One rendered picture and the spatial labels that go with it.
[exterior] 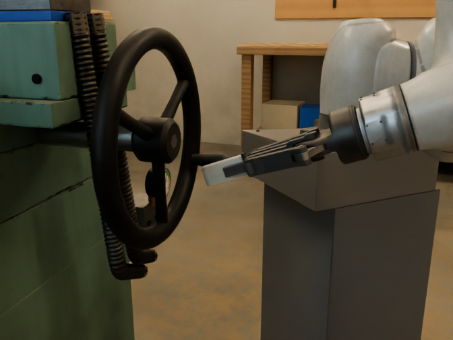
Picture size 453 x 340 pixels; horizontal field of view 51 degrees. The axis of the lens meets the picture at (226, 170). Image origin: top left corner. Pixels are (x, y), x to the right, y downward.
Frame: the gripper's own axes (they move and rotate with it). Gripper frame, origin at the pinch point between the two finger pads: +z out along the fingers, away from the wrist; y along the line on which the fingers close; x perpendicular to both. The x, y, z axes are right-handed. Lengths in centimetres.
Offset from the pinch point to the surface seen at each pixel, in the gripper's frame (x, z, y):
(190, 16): -77, 108, -331
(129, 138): -9.3, 7.7, 10.0
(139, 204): 4.5, 25.5, -15.7
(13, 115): -16.6, 16.0, 18.7
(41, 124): -14.4, 12.8, 18.8
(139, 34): -20.4, -0.3, 13.3
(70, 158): -9.1, 23.0, 2.7
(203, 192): 44, 93, -199
